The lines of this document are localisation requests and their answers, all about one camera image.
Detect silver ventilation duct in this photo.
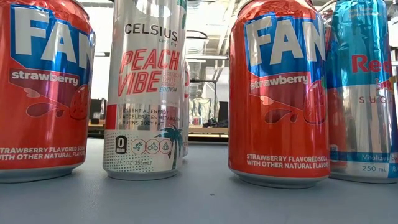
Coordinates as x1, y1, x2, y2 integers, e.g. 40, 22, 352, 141
185, 0, 208, 56

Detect black monitor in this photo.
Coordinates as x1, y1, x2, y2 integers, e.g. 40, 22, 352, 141
217, 101, 229, 124

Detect blue silver Red Bull can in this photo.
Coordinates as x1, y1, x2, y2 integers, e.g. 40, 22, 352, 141
318, 0, 398, 184

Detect clear plastic bags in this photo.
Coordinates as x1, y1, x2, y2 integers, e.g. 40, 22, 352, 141
190, 98, 215, 119

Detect black metal table frame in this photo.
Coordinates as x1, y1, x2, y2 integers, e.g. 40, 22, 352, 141
88, 130, 229, 144

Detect red Fanta strawberry can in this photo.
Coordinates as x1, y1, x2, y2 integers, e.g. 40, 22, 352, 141
228, 0, 331, 189
0, 0, 96, 184

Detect black cable pile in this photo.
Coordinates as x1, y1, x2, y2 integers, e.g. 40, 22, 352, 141
203, 118, 229, 128

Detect white Celsius Peach Vibe can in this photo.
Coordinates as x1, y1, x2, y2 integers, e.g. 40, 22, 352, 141
103, 0, 188, 181

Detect wooden shelf with black frame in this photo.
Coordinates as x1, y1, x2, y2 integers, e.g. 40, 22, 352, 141
188, 125, 229, 135

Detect dark cabinet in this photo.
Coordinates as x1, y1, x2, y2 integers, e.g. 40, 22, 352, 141
89, 98, 107, 125

